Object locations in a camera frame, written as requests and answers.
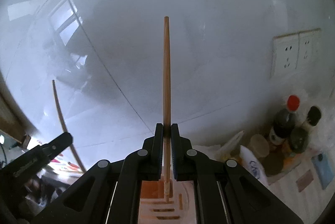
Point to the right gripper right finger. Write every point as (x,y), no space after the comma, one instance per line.
(212,195)

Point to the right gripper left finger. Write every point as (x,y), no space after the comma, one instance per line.
(121,187)

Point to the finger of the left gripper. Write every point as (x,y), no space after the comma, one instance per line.
(58,145)

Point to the black gas stove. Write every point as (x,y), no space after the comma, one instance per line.
(42,191)

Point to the clear plastic bag left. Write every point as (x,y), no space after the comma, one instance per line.
(223,152)

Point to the beige cylindrical utensil holder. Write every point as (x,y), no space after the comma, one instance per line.
(180,208)

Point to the white seasoning packet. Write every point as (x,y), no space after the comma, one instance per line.
(252,164)

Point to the brown lidded jar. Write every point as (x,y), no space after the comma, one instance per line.
(259,146)

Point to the black cap soy bottle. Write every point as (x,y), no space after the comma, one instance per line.
(299,138)

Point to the small brown card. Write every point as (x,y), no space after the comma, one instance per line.
(304,181)

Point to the blue smartphone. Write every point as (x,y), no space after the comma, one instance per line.
(323,169)

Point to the colourful wall stickers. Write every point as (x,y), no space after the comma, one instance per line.
(65,162)

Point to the middle wall socket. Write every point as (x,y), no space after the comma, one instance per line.
(308,47)

